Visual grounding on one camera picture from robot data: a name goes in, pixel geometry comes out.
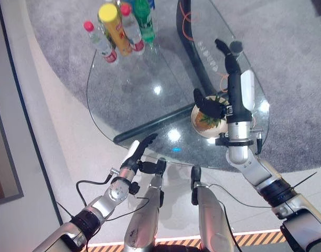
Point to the orange fruit with green leaves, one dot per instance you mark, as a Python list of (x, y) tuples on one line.
[(206, 121)]

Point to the silver left robot leg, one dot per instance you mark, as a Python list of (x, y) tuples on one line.
[(144, 215)]

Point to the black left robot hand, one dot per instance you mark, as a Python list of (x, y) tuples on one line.
[(132, 160)]

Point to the black curved table base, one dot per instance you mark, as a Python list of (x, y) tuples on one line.
[(188, 31)]

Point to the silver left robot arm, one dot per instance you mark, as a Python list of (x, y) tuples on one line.
[(95, 210)]

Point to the red cap water bottle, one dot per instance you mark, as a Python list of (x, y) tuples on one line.
[(133, 31), (101, 43)]

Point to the silver right robot leg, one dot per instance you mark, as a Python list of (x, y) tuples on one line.
[(211, 218)]

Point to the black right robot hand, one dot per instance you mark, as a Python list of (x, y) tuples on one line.
[(234, 92)]

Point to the green plastic soda bottle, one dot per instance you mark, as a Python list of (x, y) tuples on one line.
[(146, 23)]

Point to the yellow cap juice bottle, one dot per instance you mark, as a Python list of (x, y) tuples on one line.
[(116, 31)]

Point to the silver robot leg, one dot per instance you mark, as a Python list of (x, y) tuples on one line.
[(211, 218), (144, 215)]

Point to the grey carpet rug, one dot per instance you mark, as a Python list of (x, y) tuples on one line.
[(286, 52)]

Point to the black round table fastener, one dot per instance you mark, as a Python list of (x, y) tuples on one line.
[(236, 47)]

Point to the white round plate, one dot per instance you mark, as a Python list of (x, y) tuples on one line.
[(210, 131)]

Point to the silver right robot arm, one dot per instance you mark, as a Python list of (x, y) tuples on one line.
[(239, 153)]

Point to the orange black striped floor tape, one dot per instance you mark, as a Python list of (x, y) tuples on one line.
[(255, 236)]

